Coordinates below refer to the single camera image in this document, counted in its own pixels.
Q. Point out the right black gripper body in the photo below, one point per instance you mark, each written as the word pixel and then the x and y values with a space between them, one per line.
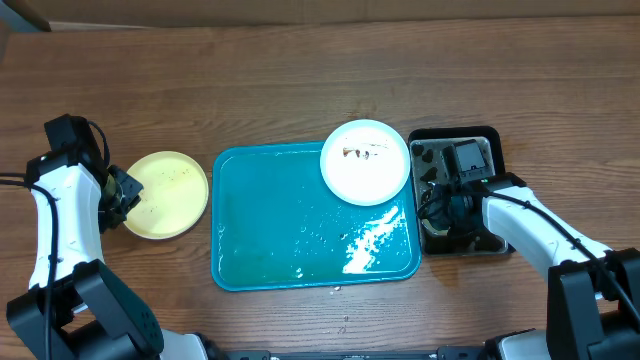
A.
pixel 444 211

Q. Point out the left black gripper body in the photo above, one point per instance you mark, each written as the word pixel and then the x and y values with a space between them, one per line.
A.
pixel 125 195

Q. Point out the yellow plate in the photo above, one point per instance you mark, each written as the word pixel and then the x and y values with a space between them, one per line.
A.
pixel 174 196

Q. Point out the white plate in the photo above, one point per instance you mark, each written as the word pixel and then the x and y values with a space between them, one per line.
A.
pixel 365 162

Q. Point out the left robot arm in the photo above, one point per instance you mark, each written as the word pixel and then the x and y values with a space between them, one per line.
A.
pixel 76 307

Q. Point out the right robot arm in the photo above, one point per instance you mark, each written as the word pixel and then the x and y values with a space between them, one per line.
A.
pixel 593 291

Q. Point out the black baking tray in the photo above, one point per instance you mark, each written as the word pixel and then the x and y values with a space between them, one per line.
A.
pixel 429 166

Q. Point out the teal plastic tray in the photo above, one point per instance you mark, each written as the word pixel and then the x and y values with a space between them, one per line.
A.
pixel 276 225

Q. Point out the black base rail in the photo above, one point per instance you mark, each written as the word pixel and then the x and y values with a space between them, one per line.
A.
pixel 442 353

